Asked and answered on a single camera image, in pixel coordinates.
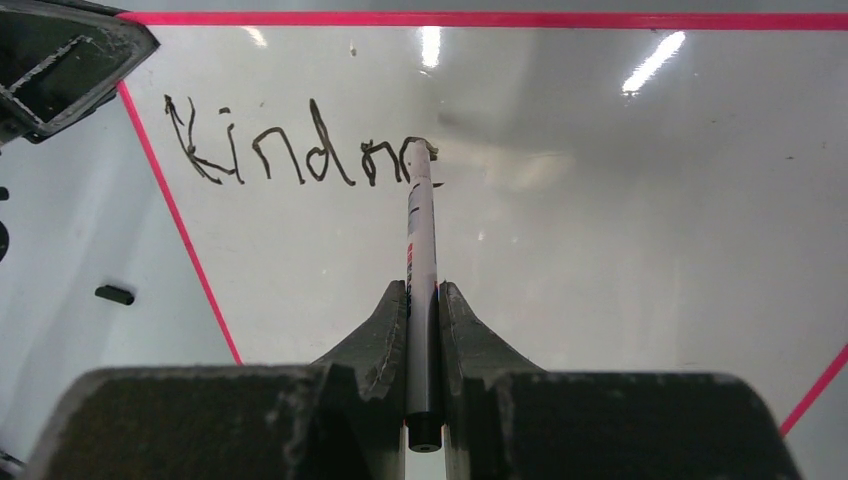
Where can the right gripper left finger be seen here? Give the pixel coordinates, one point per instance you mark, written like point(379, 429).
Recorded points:
point(339, 417)

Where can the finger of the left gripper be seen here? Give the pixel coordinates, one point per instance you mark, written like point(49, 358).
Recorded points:
point(61, 61)

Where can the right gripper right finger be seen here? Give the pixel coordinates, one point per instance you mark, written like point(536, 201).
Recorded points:
point(507, 418)

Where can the white whiteboard marker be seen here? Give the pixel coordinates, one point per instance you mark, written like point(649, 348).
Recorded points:
point(423, 404)

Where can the pink framed whiteboard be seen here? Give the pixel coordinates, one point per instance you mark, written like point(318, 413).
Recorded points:
point(613, 191)

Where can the black marker cap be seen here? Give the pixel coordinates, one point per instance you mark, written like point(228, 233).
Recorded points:
point(115, 294)

